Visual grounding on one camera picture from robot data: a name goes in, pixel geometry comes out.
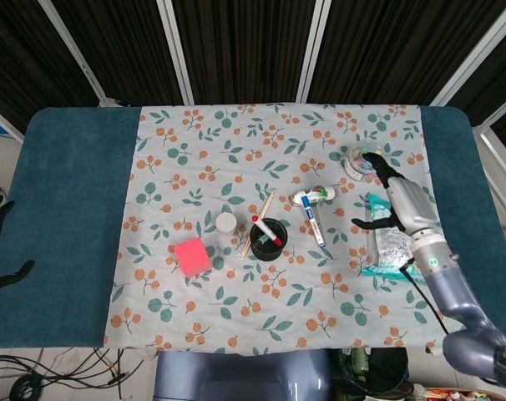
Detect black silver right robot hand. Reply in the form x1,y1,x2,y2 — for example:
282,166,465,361
351,152,442,237

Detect blue white marker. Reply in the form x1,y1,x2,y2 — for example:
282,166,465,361
301,195,326,248

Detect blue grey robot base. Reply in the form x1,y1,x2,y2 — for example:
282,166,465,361
154,349,333,401

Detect red capped white marker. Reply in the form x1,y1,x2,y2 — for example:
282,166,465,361
251,214,284,246

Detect black pen cup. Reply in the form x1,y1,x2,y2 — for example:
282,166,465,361
249,217,288,261

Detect teal edged clear snack bag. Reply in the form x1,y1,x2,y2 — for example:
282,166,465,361
361,191,429,285

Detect clear jar of coloured clips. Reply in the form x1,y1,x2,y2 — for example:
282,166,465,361
342,141,387,181

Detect teal blue table cover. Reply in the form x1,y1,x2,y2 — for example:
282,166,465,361
0,106,506,350

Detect white bottle with green label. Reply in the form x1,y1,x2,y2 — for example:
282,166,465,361
292,185,336,207

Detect wooden chopstick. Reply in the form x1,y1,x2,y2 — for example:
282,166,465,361
241,198,275,258
239,190,276,256

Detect black waste bin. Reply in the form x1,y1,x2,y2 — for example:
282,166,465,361
340,347,411,401

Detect small white lidded jar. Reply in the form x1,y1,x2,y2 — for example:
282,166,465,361
215,211,238,234

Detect cardboard box of bottles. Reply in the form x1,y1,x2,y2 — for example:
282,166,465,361
411,382,506,401

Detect pink foam cube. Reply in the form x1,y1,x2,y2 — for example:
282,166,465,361
173,236,214,279

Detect floral printed tablecloth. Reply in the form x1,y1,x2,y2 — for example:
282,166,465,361
104,103,473,356

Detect dark partition screen white frames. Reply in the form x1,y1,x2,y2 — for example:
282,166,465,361
0,0,506,139

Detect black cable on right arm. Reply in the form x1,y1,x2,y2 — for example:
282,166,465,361
401,256,450,335

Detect black floor cables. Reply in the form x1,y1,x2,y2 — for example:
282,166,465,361
0,348,154,401

